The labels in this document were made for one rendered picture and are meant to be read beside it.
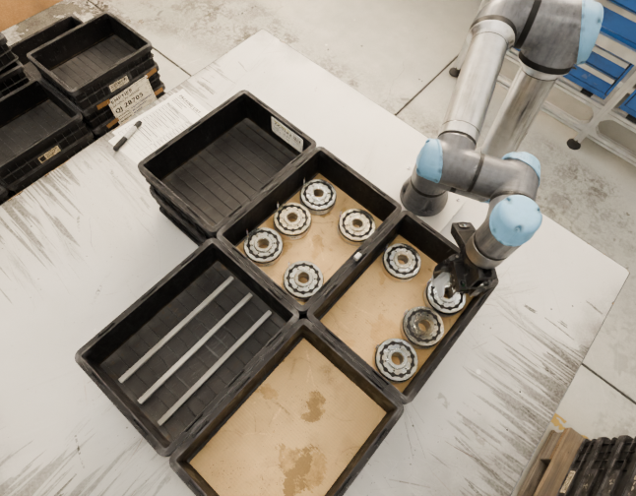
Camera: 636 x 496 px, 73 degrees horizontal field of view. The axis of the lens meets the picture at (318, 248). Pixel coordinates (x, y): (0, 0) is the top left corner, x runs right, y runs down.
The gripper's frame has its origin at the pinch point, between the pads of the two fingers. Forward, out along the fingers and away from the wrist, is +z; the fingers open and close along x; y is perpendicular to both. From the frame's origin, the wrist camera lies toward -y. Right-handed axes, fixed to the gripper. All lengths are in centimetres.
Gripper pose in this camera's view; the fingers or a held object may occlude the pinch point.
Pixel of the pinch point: (446, 280)
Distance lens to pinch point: 107.5
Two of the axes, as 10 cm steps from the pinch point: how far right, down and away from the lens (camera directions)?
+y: 0.5, 9.0, -4.4
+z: -0.7, 4.4, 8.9
